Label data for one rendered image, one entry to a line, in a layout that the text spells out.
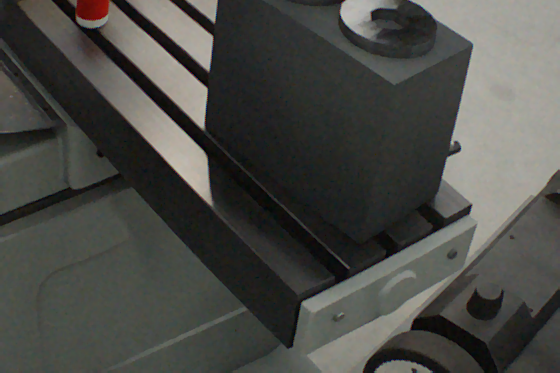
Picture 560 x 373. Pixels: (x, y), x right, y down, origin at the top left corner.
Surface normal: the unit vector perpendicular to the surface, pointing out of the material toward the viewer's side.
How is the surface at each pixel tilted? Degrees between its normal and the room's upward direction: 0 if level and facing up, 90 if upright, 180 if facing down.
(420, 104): 90
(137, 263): 90
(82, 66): 0
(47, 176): 90
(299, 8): 0
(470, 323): 0
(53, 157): 90
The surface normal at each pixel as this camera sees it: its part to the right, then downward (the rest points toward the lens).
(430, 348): -0.07, -0.83
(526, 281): 0.11, -0.76
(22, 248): 0.61, 0.56
